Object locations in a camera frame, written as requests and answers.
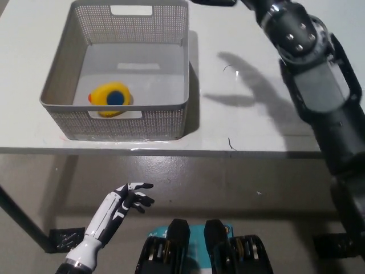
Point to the thin black thread piece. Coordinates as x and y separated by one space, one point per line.
227 67
229 141

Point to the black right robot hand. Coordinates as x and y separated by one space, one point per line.
216 2

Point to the yellow duck toy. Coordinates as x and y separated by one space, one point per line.
99 95

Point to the black teal robot body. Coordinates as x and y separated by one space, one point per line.
176 251

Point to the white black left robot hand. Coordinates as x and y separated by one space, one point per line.
108 219

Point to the black table leg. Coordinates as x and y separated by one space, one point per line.
22 217

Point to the grey perforated plastic basket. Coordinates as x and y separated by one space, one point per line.
114 127

